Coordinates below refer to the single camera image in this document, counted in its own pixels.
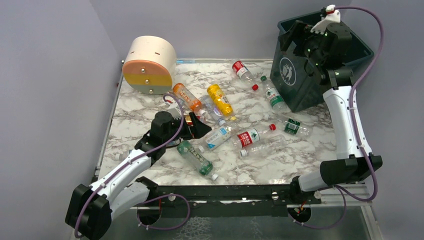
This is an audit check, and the red label bottle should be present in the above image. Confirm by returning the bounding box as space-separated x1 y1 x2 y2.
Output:
231 123 277 149
231 59 259 91

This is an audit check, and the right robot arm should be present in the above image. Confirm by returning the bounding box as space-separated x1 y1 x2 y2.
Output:
279 20 383 201

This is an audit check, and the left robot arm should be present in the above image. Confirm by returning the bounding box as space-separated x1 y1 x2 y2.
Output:
65 111 212 240

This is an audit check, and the dark green plastic bin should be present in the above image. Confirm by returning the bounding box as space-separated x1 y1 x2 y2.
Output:
270 12 374 113

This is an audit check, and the white blue label bottle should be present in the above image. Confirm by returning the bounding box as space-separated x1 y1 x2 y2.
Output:
198 123 240 153

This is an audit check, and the orange drink bottle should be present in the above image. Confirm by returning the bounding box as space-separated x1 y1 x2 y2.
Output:
172 83 206 116

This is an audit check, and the clear purple label bottle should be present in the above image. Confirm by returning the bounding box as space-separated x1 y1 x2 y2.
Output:
199 95 226 126

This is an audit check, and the yellow drink bottle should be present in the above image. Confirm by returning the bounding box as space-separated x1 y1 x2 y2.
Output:
206 84 237 121

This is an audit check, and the green tinted tea bottle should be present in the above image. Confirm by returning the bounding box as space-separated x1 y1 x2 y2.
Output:
177 140 219 181

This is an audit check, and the round cream drum box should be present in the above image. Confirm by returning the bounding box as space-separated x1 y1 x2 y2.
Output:
122 35 177 95

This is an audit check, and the clear crushed bottle white cap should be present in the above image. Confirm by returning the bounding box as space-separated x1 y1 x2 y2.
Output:
239 134 287 158

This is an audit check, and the clear green label bottle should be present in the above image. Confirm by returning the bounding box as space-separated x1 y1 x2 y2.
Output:
263 114 313 139

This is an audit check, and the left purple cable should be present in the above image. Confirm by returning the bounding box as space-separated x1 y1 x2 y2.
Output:
74 93 191 239

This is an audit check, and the purple cable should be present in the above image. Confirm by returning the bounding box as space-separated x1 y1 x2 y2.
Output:
287 5 385 230
74 93 191 239

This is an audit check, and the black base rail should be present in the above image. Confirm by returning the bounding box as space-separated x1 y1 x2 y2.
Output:
78 184 373 220

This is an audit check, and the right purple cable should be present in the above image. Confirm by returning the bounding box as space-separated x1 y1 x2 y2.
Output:
287 5 385 230

